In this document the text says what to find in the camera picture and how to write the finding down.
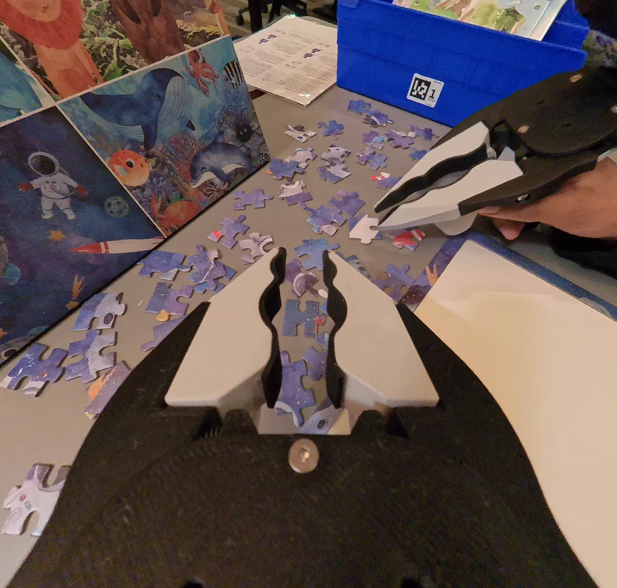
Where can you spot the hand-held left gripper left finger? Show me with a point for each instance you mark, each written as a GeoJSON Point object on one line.
{"type": "Point", "coordinates": [224, 351]}

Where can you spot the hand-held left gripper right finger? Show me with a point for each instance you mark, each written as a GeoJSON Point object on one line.
{"type": "Point", "coordinates": [381, 351]}

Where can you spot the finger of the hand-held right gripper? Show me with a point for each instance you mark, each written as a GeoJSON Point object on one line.
{"type": "Point", "coordinates": [434, 212]}
{"type": "Point", "coordinates": [448, 151]}

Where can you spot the red striped puzzle piece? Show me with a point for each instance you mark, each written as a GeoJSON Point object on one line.
{"type": "Point", "coordinates": [409, 238]}

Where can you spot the white blue rocket puzzle piece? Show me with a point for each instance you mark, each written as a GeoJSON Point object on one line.
{"type": "Point", "coordinates": [364, 228]}

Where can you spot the purple puzzle pieces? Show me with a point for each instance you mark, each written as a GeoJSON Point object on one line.
{"type": "Point", "coordinates": [168, 298]}

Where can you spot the white puzzle frame blue border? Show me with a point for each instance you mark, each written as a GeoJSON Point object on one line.
{"type": "Point", "coordinates": [520, 347]}

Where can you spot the person's right forearm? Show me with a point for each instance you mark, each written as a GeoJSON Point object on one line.
{"type": "Point", "coordinates": [583, 255]}

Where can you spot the person's right hand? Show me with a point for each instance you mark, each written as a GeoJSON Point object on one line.
{"type": "Point", "coordinates": [573, 202]}

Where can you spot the black white square tag sticker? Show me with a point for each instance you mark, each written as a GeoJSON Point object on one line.
{"type": "Point", "coordinates": [425, 90]}

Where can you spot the blue plastic bin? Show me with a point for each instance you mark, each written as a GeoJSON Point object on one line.
{"type": "Point", "coordinates": [376, 67]}

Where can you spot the white instruction sheet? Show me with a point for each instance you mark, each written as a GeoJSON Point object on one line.
{"type": "Point", "coordinates": [289, 57]}

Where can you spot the four-picture animal picture board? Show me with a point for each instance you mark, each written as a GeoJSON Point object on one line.
{"type": "Point", "coordinates": [144, 115]}

